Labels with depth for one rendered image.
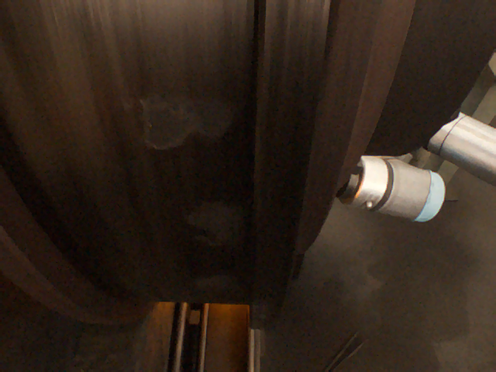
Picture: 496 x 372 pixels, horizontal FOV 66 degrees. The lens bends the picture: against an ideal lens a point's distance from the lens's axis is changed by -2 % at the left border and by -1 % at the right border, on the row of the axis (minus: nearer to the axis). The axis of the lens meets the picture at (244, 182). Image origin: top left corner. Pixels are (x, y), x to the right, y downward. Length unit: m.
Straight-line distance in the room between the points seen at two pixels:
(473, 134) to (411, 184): 0.15
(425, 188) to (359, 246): 0.77
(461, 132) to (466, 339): 0.81
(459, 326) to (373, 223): 0.42
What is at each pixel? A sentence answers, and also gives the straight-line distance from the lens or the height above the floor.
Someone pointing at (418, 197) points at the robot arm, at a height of 0.70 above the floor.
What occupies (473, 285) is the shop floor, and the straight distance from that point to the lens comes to 1.51.
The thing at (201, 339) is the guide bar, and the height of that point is 0.70.
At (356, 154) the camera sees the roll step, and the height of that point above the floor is 1.09.
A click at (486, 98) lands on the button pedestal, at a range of 1.36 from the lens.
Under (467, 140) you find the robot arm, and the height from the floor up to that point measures 0.74.
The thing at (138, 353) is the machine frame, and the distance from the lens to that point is 0.36.
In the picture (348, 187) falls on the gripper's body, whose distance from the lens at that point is 0.63.
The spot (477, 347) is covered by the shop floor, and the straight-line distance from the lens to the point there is 1.43.
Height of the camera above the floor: 1.21
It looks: 53 degrees down
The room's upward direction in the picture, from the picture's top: straight up
